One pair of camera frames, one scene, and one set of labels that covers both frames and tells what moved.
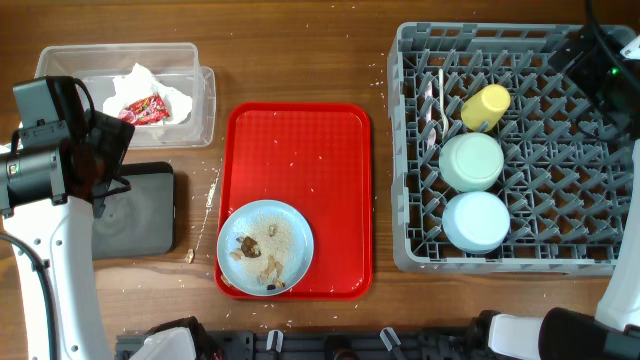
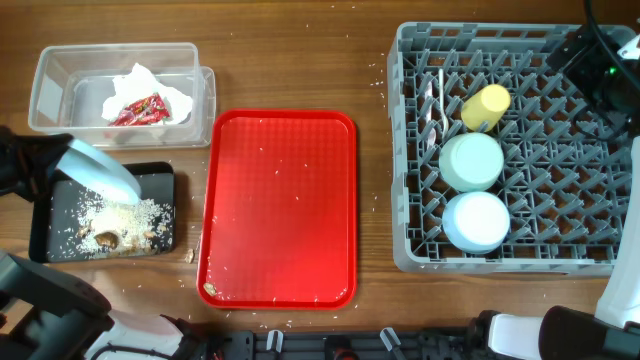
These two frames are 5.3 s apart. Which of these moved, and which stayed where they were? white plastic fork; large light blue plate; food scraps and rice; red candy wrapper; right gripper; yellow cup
Moved: food scraps and rice; large light blue plate
Stayed: white plastic fork; right gripper; yellow cup; red candy wrapper
